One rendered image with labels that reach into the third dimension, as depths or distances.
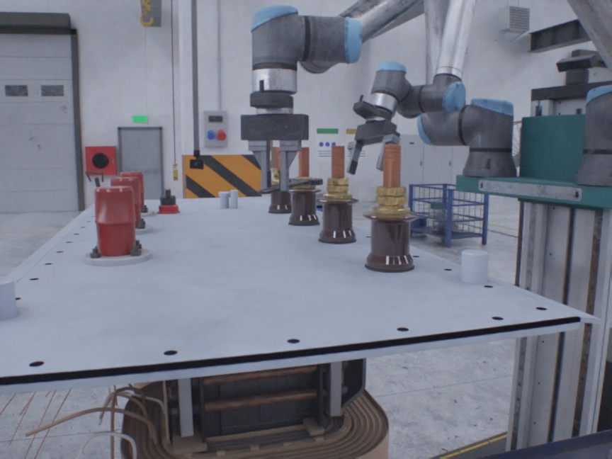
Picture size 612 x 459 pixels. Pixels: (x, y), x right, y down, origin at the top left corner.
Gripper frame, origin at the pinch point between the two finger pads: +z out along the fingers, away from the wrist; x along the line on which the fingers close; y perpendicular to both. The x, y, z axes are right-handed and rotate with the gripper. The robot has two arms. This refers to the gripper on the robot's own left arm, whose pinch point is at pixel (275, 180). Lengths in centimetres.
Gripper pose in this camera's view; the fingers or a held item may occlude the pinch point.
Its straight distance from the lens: 106.3
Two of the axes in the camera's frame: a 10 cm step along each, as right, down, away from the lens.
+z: 0.0, 9.9, 1.5
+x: -9.7, -0.3, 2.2
